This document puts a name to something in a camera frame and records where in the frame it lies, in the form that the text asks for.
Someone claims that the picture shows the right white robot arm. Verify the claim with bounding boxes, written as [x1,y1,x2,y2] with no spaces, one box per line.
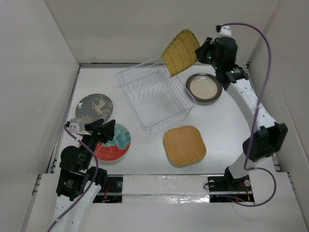
[195,36,288,190]

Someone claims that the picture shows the white wire dish rack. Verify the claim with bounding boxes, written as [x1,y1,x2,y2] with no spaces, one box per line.
[117,58,197,133]

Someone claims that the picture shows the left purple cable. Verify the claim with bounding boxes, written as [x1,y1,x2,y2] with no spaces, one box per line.
[48,125,99,232]

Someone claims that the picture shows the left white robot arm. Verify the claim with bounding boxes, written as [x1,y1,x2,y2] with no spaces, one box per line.
[48,118,115,232]

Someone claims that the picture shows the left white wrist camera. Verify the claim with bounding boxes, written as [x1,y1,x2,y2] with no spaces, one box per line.
[66,118,85,134]

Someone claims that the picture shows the yellow woven bamboo plate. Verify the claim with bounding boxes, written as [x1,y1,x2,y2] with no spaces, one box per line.
[161,29,200,77]

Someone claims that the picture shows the square woven bamboo tray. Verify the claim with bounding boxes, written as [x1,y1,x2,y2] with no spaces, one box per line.
[163,126,207,166]

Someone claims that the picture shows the grey deer pattern plate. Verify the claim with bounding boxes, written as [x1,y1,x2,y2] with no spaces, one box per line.
[75,94,113,124]

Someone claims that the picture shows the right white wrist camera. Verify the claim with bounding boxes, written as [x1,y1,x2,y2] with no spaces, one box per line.
[216,25,232,37]

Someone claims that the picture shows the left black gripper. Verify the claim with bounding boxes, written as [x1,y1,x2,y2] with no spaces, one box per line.
[79,117,114,168]

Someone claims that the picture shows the red and teal plate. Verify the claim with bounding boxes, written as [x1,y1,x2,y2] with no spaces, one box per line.
[95,123,131,162]

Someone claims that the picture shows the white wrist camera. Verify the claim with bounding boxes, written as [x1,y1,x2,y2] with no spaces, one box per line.
[66,118,85,134]
[216,25,232,37]

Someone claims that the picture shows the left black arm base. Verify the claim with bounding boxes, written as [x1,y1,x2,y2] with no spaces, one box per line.
[93,175,123,203]

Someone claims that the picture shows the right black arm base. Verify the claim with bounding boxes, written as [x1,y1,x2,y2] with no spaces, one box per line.
[203,175,254,203]

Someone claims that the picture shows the dark rimmed cream plate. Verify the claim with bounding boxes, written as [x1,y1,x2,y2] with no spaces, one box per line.
[185,72,223,103]

